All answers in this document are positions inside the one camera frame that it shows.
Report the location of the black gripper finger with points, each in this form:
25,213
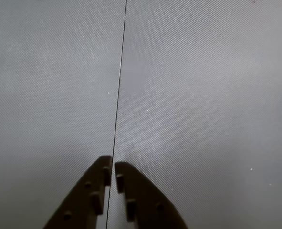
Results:
150,205
83,200

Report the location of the dark grey mat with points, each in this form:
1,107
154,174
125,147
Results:
47,95
202,119

